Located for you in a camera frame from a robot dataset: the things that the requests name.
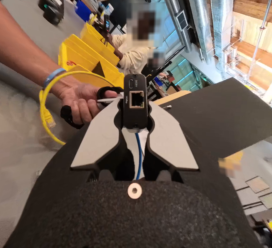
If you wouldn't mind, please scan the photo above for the black bin divider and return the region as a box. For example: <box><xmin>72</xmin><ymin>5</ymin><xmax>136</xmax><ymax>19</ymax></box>
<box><xmin>91</xmin><ymin>61</ymin><xmax>106</xmax><ymax>78</ymax></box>

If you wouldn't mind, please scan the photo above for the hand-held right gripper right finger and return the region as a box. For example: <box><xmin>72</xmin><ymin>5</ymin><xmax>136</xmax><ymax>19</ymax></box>
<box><xmin>143</xmin><ymin>101</ymin><xmax>199</xmax><ymax>181</ymax></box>

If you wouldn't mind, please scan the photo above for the blue wristband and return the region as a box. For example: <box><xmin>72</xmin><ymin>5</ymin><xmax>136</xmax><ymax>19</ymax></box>
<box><xmin>43</xmin><ymin>67</ymin><xmax>67</xmax><ymax>89</ymax></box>

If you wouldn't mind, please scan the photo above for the black device with screen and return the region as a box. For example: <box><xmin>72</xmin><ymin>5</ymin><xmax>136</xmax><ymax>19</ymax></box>
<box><xmin>38</xmin><ymin>0</ymin><xmax>64</xmax><ymax>26</ymax></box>

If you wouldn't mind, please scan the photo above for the black ethernet port adapter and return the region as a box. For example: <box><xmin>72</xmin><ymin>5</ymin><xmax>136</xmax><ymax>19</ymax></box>
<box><xmin>123</xmin><ymin>74</ymin><xmax>148</xmax><ymax>133</ymax></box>

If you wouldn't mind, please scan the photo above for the blue ethernet cable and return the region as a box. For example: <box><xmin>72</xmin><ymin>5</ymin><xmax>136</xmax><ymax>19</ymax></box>
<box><xmin>134</xmin><ymin>132</ymin><xmax>143</xmax><ymax>180</ymax></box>

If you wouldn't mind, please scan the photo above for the blue plastic bin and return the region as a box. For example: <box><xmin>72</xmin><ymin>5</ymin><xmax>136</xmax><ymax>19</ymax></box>
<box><xmin>74</xmin><ymin>0</ymin><xmax>92</xmax><ymax>22</ymax></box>

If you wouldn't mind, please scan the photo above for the black panel with wooden rim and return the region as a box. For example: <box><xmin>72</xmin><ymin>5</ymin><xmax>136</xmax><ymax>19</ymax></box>
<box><xmin>153</xmin><ymin>78</ymin><xmax>272</xmax><ymax>159</ymax></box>

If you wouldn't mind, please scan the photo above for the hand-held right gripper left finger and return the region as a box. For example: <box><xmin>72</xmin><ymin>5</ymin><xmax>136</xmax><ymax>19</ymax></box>
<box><xmin>70</xmin><ymin>98</ymin><xmax>135</xmax><ymax>181</ymax></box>

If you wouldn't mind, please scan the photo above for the person's left forearm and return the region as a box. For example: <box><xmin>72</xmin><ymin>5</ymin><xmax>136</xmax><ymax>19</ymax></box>
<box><xmin>0</xmin><ymin>1</ymin><xmax>64</xmax><ymax>87</ymax></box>

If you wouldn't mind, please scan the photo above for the person's left hand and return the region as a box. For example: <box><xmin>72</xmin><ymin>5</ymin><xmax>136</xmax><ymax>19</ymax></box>
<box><xmin>51</xmin><ymin>75</ymin><xmax>118</xmax><ymax>125</ymax></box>

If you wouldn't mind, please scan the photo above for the grey round pipe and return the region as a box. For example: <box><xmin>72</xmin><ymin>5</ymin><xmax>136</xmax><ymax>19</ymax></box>
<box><xmin>156</xmin><ymin>0</ymin><xmax>193</xmax><ymax>53</ymax></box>

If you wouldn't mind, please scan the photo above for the silver air duct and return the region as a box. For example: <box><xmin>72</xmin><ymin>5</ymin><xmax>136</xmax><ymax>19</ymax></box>
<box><xmin>184</xmin><ymin>0</ymin><xmax>213</xmax><ymax>62</ymax></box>
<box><xmin>208</xmin><ymin>0</ymin><xmax>235</xmax><ymax>71</ymax></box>

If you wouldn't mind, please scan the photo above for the yellow ethernet cable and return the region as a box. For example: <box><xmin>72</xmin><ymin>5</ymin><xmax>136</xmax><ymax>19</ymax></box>
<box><xmin>39</xmin><ymin>70</ymin><xmax>117</xmax><ymax>146</ymax></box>

